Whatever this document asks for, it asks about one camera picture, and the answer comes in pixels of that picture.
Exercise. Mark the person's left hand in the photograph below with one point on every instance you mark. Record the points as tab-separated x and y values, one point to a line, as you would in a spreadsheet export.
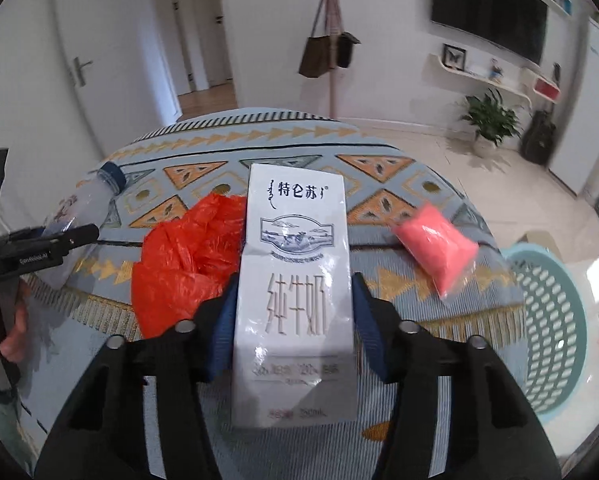
18	330

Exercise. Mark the curved white wall shelf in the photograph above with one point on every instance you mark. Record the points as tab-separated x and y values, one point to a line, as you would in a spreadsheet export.
479	77

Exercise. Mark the teal plastic laundry basket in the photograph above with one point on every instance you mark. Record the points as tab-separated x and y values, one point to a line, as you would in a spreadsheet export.
549	330

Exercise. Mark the orange plastic bag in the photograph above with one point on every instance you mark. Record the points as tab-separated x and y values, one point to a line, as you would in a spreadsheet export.
189	260

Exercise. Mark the framed butterfly picture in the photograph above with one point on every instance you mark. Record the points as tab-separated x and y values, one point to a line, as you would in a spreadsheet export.
454	56

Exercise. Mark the pink tree coat rack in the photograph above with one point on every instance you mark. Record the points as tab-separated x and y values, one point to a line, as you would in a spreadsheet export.
333	60

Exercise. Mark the white standing air conditioner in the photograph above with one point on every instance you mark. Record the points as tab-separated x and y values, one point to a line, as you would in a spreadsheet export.
589	110

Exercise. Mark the black acoustic guitar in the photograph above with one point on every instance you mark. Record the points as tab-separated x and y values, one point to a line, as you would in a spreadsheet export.
538	140

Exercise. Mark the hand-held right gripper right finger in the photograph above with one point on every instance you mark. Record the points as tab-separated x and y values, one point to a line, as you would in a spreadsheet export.
374	335

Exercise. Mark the clear plastic bottle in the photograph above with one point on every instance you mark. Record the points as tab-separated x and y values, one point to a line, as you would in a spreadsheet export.
86	200

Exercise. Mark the brown tote bag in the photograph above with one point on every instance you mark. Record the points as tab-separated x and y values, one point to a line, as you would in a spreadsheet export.
318	57

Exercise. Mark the patterned blue tablecloth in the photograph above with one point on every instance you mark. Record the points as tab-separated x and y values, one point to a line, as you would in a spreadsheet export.
289	135

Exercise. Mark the small black bag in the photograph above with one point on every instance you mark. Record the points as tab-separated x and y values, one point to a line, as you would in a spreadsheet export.
348	50

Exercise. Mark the red white wall box shelf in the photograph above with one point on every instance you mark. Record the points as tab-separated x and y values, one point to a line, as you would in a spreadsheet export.
542	85

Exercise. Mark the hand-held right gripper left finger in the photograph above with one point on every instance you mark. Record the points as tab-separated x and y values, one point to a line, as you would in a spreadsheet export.
222	340

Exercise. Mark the white blue milk carton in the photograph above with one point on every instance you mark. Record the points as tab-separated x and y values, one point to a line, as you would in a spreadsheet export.
294	270

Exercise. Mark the white door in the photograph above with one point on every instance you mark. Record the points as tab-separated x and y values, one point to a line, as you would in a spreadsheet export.
119	35

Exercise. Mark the small colourful figurine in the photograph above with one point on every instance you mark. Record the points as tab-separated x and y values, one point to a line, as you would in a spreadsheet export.
495	70

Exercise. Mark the black flat television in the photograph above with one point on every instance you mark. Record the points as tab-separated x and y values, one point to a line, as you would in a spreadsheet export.
489	10

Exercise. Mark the potted green plant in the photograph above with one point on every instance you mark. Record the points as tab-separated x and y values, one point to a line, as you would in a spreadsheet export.
492	120

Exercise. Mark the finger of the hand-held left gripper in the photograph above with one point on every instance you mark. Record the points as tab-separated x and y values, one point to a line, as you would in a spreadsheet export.
81	237

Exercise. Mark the pink plastic packet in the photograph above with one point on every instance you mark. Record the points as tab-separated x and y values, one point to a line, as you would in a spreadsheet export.
437	247

